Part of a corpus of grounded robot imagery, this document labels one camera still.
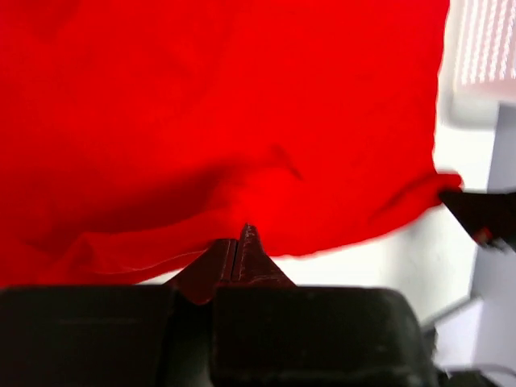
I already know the red t shirt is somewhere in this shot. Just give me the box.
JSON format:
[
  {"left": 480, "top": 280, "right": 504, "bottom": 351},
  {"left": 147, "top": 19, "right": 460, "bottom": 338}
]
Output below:
[{"left": 1, "top": 1, "right": 461, "bottom": 285}]

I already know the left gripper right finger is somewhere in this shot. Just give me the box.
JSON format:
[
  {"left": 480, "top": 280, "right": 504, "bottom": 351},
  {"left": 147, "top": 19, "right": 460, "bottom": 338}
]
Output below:
[{"left": 210, "top": 225, "right": 438, "bottom": 386}]

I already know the white plastic basket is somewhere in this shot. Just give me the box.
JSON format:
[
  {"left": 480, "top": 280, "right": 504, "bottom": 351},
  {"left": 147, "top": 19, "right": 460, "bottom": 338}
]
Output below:
[{"left": 445, "top": 0, "right": 516, "bottom": 102}]

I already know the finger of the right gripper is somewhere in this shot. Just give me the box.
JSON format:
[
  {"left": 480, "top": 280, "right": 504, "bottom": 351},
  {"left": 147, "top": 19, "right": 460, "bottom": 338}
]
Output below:
[{"left": 439, "top": 189, "right": 515, "bottom": 251}]

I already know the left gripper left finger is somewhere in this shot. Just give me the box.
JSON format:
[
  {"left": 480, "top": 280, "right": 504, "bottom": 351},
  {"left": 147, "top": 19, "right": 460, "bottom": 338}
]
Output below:
[{"left": 1, "top": 240, "right": 236, "bottom": 386}]

